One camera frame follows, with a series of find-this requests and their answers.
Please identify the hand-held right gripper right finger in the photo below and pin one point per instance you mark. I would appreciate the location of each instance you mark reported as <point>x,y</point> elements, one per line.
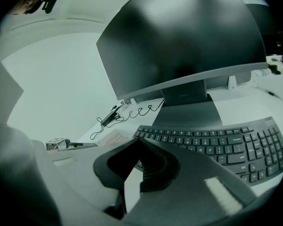
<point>191,196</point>

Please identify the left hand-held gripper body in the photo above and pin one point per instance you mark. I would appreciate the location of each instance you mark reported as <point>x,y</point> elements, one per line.
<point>59,143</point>

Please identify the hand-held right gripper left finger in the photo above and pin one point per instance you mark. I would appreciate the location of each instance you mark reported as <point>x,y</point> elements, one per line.
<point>80,173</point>

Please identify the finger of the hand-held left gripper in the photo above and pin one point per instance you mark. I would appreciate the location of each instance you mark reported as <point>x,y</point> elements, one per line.
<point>85,145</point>

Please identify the black power adapter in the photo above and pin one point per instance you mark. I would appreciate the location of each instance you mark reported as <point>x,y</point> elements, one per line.
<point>109,118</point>

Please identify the black computer keyboard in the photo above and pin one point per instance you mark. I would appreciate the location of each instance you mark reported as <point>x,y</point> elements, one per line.
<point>226,147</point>

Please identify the grey desk divider panel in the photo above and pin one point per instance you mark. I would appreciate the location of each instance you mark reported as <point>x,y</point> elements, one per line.
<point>217,81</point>

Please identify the black pen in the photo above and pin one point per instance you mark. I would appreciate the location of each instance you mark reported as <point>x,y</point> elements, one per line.
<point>271,93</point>

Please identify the grey computer monitor with stand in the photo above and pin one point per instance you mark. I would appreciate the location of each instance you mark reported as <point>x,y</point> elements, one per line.
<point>179,36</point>

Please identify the person's head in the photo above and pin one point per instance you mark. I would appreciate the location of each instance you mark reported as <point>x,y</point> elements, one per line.
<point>28,1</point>

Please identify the white desk divider bracket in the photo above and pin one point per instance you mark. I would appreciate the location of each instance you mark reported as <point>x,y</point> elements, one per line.
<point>231,82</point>
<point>133,101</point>

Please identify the black head-mounted camera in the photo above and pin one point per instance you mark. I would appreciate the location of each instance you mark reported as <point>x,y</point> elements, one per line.
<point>50,1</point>

